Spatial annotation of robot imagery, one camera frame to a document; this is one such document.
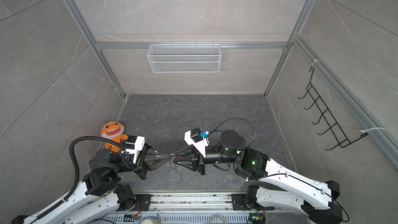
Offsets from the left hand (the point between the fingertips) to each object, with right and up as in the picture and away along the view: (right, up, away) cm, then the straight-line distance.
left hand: (169, 155), depth 49 cm
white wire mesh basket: (-2, +48, +52) cm, 70 cm away
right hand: (+2, -1, +1) cm, 3 cm away
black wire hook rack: (+65, +7, +16) cm, 67 cm away
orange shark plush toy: (-42, +1, +41) cm, 59 cm away
